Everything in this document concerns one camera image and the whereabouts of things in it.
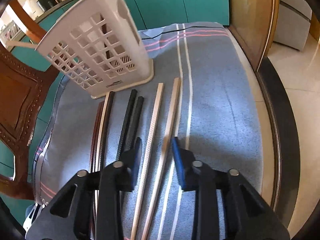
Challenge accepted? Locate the beige chopstick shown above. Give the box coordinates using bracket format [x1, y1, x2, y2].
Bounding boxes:
[130, 83, 164, 240]
[141, 77, 181, 240]

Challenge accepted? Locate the grey refrigerator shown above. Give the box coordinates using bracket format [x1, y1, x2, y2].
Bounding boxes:
[272, 0, 314, 52]

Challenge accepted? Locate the brown wooden chair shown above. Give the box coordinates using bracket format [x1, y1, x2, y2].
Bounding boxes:
[0, 0, 62, 200]

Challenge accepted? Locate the dark red chopstick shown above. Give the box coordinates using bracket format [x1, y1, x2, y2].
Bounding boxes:
[94, 101, 105, 173]

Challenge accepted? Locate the wooden door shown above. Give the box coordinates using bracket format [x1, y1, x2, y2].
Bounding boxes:
[229, 0, 280, 72]

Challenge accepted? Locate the blue striped cloth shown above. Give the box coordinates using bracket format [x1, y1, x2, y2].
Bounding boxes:
[25, 22, 264, 240]

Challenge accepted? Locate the black kitchen appliance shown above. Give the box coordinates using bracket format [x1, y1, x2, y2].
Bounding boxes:
[37, 0, 58, 12]

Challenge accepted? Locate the black chopstick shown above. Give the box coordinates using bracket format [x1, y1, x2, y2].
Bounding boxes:
[126, 96, 145, 153]
[116, 89, 138, 164]

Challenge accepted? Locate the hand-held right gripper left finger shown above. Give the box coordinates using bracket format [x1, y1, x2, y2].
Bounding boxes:
[44, 137, 143, 240]

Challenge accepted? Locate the white patterned chopstick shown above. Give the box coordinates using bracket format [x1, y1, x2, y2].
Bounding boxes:
[94, 92, 112, 230]

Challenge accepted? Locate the dark brown chopstick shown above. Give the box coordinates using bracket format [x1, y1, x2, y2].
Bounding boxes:
[100, 91, 116, 173]

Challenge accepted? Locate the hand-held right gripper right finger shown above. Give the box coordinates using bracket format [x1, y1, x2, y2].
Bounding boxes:
[172, 136, 275, 240]

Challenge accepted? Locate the white plastic utensil basket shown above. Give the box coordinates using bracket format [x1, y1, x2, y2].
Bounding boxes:
[35, 0, 154, 100]

